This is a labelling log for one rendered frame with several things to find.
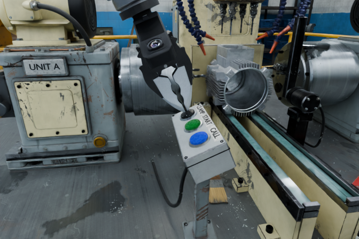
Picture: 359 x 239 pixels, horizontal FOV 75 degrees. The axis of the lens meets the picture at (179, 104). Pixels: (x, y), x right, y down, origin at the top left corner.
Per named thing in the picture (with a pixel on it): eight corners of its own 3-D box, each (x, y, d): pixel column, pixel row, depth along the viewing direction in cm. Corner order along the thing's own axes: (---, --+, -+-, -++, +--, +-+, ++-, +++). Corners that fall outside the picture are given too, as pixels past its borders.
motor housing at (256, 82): (203, 99, 99) (205, 54, 93) (246, 97, 102) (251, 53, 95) (217, 118, 81) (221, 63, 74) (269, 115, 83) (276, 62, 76)
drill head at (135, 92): (97, 103, 96) (88, 41, 87) (185, 99, 101) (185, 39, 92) (82, 131, 73) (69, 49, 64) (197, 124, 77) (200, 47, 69)
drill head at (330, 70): (250, 96, 105) (257, 39, 96) (333, 92, 110) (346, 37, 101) (281, 119, 81) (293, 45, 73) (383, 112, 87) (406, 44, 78)
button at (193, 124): (186, 130, 44) (182, 122, 43) (201, 124, 43) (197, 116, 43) (189, 138, 41) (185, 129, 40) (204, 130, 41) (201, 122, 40)
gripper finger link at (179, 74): (195, 97, 51) (178, 58, 48) (201, 106, 46) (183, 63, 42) (182, 103, 51) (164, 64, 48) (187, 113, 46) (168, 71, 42)
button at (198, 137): (191, 144, 39) (187, 135, 38) (208, 136, 39) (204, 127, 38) (195, 153, 36) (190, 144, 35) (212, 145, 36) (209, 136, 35)
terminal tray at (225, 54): (215, 63, 94) (216, 45, 92) (240, 62, 96) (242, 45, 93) (225, 69, 83) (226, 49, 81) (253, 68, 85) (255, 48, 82)
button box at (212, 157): (179, 134, 52) (169, 114, 50) (208, 121, 51) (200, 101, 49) (195, 186, 36) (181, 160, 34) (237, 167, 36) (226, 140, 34)
